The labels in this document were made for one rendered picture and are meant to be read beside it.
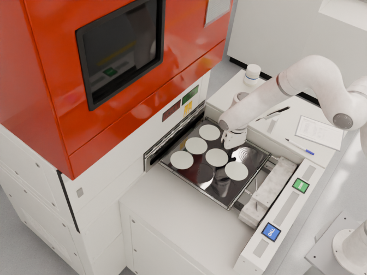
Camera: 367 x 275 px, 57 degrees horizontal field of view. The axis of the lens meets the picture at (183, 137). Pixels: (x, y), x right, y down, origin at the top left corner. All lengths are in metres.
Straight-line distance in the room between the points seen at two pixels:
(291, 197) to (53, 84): 0.99
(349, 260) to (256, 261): 0.42
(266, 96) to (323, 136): 0.55
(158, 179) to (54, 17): 0.96
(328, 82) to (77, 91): 0.68
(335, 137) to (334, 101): 0.70
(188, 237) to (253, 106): 0.57
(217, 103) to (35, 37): 1.10
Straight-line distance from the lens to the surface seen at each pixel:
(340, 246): 1.54
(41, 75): 0.78
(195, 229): 1.42
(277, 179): 1.56
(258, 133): 1.61
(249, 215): 1.39
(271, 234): 1.31
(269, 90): 1.18
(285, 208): 1.39
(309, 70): 1.08
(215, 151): 1.55
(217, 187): 1.43
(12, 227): 2.49
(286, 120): 1.69
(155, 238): 1.48
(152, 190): 1.50
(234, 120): 1.24
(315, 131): 1.69
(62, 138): 0.92
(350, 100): 1.02
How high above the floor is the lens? 2.08
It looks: 48 degrees down
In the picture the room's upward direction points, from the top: 7 degrees clockwise
